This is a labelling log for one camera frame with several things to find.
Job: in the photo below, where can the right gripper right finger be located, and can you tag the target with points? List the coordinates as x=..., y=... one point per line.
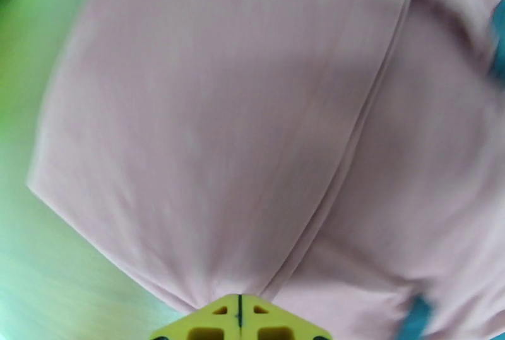
x=276, y=323

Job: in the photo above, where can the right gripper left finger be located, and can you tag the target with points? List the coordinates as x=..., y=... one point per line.
x=205, y=323

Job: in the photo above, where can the pale pink tank top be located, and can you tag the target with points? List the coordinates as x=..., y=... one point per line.
x=236, y=134

